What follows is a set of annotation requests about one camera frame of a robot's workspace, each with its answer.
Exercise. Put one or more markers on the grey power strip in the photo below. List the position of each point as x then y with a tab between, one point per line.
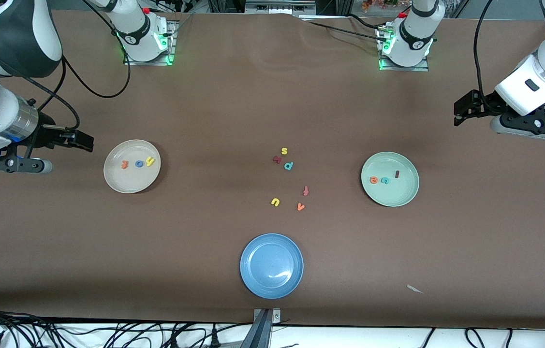
277	7

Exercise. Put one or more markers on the metal camera stand bracket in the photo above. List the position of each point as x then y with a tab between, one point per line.
266	321

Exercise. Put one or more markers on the brown paper table cover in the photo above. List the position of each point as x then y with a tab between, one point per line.
272	96

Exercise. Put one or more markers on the beige brown plate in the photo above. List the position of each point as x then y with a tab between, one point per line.
132	181

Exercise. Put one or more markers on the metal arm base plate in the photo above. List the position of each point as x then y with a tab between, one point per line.
422	67
132	62

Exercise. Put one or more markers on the teal foam letter p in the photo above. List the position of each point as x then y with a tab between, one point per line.
286	166

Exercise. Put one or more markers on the white paper scrap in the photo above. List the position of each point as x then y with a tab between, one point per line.
415	289

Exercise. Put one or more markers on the orange artificial flowers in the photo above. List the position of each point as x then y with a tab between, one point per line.
383	4

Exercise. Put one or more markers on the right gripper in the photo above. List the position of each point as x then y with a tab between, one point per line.
48	135

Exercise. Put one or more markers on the yellow foam letter y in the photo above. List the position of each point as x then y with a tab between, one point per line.
150	162

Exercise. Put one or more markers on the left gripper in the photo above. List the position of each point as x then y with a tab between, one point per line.
486	103

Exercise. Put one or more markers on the pale green plate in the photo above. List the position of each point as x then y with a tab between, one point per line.
398	195

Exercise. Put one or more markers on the blue plate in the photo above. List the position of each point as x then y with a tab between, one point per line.
271	266

